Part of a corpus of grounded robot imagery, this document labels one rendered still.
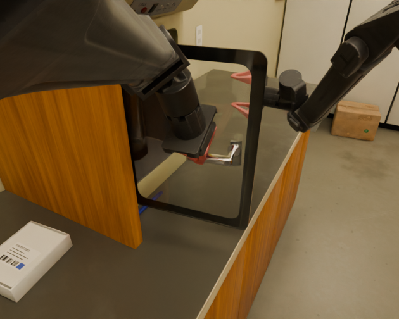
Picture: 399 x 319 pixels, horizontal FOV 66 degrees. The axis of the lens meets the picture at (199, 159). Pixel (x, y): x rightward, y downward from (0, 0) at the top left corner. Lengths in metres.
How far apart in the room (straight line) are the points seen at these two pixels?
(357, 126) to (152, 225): 2.89
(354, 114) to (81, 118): 3.03
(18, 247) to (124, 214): 0.25
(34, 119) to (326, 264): 1.76
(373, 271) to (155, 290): 1.64
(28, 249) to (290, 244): 1.64
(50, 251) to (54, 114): 0.30
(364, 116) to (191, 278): 2.94
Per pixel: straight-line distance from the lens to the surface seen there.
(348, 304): 1.94
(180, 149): 0.49
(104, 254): 0.77
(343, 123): 3.45
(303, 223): 2.27
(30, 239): 0.82
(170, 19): 0.85
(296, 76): 0.84
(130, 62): 0.18
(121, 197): 0.67
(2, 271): 0.78
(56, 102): 0.67
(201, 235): 0.78
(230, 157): 0.56
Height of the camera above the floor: 1.51
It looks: 32 degrees down
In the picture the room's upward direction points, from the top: straight up
